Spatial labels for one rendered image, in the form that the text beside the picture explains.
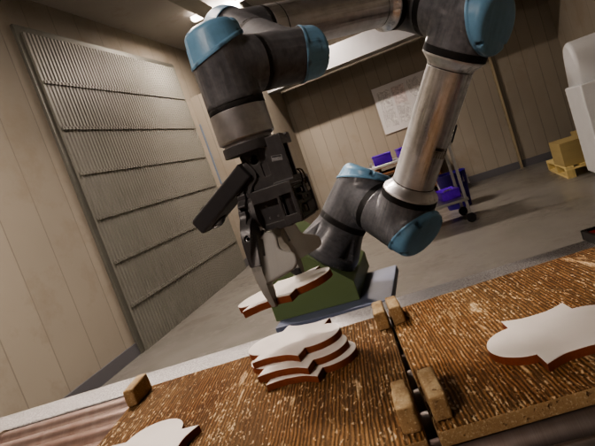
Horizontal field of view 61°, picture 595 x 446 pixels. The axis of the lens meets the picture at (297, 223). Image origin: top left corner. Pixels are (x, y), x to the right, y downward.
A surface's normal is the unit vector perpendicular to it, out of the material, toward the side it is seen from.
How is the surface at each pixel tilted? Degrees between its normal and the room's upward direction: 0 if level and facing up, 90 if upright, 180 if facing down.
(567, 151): 90
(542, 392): 0
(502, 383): 0
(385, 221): 82
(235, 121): 90
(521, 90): 90
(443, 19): 80
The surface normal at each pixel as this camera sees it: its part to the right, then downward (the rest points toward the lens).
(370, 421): -0.33, -0.94
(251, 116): 0.41, -0.04
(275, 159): -0.33, 0.22
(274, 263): -0.44, -0.17
